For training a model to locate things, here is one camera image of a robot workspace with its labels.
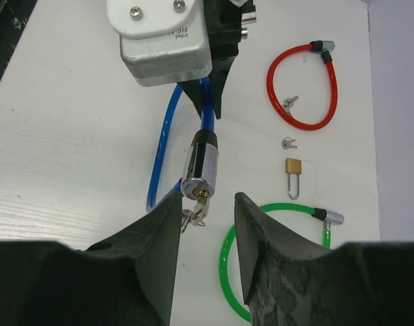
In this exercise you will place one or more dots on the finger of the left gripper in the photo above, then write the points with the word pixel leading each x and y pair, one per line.
pixel 217 78
pixel 192 89

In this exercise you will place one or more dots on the brass padlock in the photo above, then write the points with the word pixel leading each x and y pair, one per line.
pixel 293 169

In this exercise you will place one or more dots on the blue lock keys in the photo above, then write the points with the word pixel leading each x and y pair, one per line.
pixel 195 216

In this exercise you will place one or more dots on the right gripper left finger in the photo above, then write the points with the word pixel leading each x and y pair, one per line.
pixel 125 279

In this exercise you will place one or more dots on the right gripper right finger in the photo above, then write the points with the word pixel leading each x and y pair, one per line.
pixel 288 280

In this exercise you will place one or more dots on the green cable lock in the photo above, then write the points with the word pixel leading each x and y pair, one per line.
pixel 328 218

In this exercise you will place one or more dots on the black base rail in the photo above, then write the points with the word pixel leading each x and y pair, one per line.
pixel 14 15

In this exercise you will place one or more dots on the red cable lock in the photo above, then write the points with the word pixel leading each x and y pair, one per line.
pixel 323 48

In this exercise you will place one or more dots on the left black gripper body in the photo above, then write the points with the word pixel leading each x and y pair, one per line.
pixel 225 20

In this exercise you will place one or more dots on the blue cable lock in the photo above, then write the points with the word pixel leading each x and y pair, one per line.
pixel 200 170

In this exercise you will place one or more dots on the padlock keys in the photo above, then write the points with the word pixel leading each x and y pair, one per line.
pixel 288 143

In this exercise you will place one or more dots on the red lock keys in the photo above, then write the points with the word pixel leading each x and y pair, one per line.
pixel 289 102

